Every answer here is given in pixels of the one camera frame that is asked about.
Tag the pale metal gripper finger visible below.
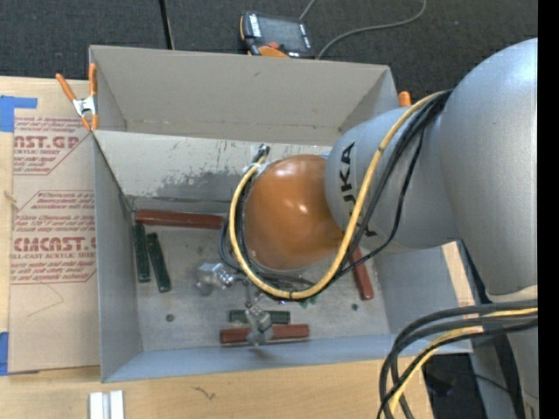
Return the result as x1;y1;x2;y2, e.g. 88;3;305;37
196;262;235;296
245;306;275;347

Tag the red-brown flat block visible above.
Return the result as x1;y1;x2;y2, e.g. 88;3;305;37
135;209;224;230
218;323;311;346
349;246;376;302

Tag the grey metal bin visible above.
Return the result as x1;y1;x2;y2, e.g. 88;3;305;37
88;45;486;384

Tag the brown cardboard board red print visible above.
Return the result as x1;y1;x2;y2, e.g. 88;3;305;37
0;75;102;377

